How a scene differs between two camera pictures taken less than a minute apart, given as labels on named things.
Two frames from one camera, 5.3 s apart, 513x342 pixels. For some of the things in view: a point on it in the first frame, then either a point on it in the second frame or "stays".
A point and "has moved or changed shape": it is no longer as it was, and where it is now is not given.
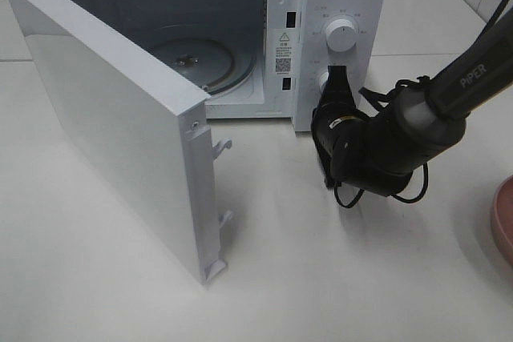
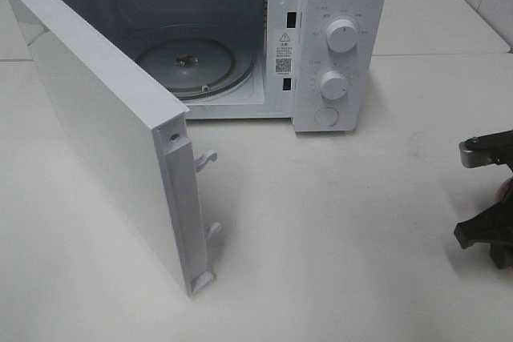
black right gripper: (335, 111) → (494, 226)
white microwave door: (145, 126) has moved or changed shape
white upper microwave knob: (341, 34) stays
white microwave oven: (256, 36) stays
